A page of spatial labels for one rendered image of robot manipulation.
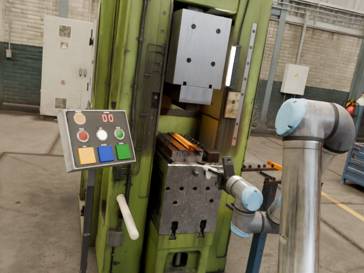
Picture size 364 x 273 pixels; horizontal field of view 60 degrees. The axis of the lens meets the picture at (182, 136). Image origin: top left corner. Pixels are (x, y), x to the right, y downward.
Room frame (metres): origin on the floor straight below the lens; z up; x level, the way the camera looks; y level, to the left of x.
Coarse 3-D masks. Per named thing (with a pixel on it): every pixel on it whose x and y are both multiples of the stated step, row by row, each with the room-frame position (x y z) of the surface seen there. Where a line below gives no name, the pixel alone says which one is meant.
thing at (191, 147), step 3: (174, 135) 2.10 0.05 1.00; (177, 135) 2.06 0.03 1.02; (180, 135) 2.08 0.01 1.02; (177, 138) 2.04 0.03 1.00; (180, 138) 1.99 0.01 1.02; (183, 138) 2.01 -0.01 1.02; (183, 141) 1.94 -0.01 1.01; (186, 141) 1.93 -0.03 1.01; (186, 144) 1.88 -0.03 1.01; (189, 144) 1.86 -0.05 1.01; (189, 147) 1.81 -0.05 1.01; (192, 147) 1.79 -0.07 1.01; (195, 147) 1.79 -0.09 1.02; (189, 150) 1.81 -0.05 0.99; (192, 150) 1.81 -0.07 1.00; (195, 150) 1.77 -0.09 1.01; (198, 150) 1.74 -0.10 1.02; (195, 153) 1.75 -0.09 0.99; (198, 153) 1.73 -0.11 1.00
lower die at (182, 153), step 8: (160, 136) 2.11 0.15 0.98; (168, 136) 2.10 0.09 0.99; (168, 144) 1.93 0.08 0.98; (176, 144) 1.92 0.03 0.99; (184, 144) 1.91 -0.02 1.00; (192, 144) 1.97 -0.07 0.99; (168, 152) 1.84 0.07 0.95; (176, 152) 1.80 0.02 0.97; (184, 152) 1.82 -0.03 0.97; (192, 152) 1.83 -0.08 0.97; (200, 152) 1.85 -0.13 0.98; (176, 160) 1.80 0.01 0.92; (192, 160) 1.84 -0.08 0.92; (200, 160) 1.86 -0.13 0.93
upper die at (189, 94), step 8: (168, 88) 1.99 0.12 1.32; (176, 88) 1.86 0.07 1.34; (184, 88) 1.80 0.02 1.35; (192, 88) 1.81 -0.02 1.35; (200, 88) 1.83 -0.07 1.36; (208, 88) 1.85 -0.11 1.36; (168, 96) 1.97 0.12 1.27; (176, 96) 1.84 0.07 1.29; (184, 96) 1.80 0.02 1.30; (192, 96) 1.82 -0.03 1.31; (200, 96) 1.83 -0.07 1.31; (208, 96) 1.85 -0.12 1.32; (208, 104) 1.85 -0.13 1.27
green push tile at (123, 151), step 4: (116, 148) 1.50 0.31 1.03; (120, 148) 1.52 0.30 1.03; (124, 148) 1.53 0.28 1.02; (128, 148) 1.55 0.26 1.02; (116, 152) 1.50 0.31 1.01; (120, 152) 1.51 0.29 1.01; (124, 152) 1.52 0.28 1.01; (128, 152) 1.54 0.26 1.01; (120, 156) 1.50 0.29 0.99; (124, 156) 1.51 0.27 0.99; (128, 156) 1.53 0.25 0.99
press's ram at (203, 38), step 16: (176, 16) 1.86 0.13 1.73; (192, 16) 1.79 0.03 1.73; (208, 16) 1.82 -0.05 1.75; (176, 32) 1.82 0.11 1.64; (192, 32) 1.80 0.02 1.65; (208, 32) 1.83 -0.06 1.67; (224, 32) 1.87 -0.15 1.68; (176, 48) 1.79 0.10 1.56; (192, 48) 1.80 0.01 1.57; (208, 48) 1.83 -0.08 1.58; (224, 48) 1.87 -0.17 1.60; (176, 64) 1.77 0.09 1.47; (192, 64) 1.81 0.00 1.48; (208, 64) 1.84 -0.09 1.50; (224, 64) 1.88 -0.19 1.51; (176, 80) 1.78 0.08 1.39; (192, 80) 1.81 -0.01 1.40; (208, 80) 1.85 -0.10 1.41
